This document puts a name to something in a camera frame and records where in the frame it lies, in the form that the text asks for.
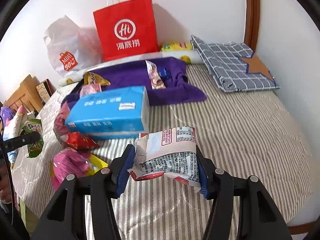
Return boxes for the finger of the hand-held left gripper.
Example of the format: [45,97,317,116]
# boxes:
[4,132,42,153]

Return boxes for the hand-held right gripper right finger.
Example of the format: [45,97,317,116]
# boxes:
[195,145,293,240]

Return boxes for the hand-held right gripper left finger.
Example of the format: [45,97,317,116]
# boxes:
[30,144,137,240]

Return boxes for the small yellow snack packet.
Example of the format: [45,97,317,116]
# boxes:
[87,154,109,175]

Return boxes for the white red snack packet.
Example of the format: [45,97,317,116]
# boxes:
[127,126,202,188]

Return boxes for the pink silver snack packet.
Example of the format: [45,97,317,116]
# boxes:
[53,102,72,145]

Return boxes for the magenta snack packet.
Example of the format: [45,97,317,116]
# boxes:
[51,148,95,188]

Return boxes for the light pink snack pouch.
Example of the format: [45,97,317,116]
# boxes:
[80,84,102,97]

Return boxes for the yellow green snack packet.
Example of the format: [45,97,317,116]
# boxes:
[83,72,111,86]

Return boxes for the long pink white snack packet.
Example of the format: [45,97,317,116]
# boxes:
[145,60,167,90]

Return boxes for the person's left hand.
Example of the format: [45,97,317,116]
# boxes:
[0,185,12,203]

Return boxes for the wooden headboard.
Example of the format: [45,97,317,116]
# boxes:
[4,74,44,113]

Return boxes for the striped mattress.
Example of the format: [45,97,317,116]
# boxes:
[12,64,313,240]

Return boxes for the green blanket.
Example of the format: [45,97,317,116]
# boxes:
[19,200,38,230]

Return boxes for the patterned book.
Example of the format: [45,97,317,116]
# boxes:
[36,79,56,103]

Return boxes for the blue tissue pack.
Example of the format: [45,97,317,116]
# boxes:
[65,85,150,140]

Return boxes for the purple towel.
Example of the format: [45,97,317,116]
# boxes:
[61,57,207,105]

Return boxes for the grey plastic shopping bag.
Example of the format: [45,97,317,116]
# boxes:
[44,15,103,77]

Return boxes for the folded blue checked cloth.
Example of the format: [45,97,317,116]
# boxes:
[190,35,281,93]

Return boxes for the rolled fruit print mat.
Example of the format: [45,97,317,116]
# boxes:
[59,50,204,87]

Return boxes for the yellow snack bag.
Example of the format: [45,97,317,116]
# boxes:
[161,42,194,53]

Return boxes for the red paper shopping bag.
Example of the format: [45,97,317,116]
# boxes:
[93,0,160,62]

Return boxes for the wooden bed frame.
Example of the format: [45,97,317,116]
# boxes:
[287,224,317,235]

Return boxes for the brown wooden door frame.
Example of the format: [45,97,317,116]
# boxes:
[244,0,261,53]

